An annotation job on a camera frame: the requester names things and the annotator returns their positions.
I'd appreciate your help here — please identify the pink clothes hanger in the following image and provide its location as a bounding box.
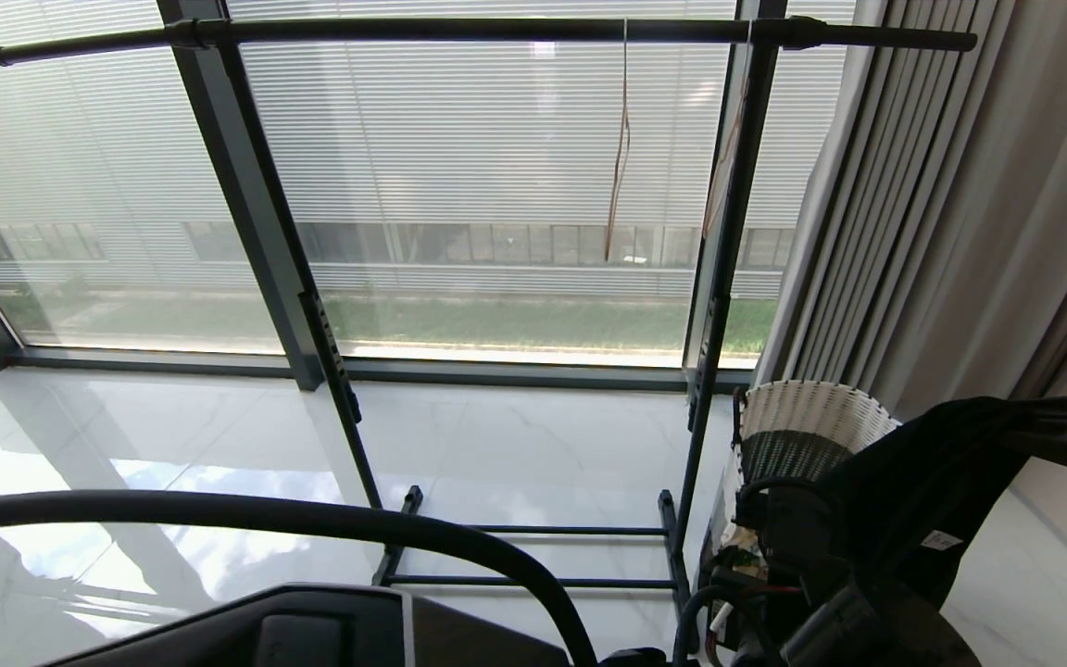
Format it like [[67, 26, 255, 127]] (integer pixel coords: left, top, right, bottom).
[[700, 23, 752, 242], [603, 19, 632, 265]]

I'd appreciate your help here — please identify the black garment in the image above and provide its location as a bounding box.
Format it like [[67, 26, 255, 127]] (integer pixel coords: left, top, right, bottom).
[[816, 396, 1053, 612]]

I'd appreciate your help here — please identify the white laundry basket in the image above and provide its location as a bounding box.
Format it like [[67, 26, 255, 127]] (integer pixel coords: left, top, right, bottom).
[[719, 378, 905, 557]]

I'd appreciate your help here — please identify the black clothes rack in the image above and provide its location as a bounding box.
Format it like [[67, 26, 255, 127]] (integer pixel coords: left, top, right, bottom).
[[0, 16, 977, 659]]

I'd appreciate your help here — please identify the window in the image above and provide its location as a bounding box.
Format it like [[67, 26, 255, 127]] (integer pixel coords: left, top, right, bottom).
[[0, 0, 859, 395]]

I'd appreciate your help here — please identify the black cable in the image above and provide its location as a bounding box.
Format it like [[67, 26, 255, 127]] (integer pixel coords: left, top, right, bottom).
[[0, 489, 601, 667]]

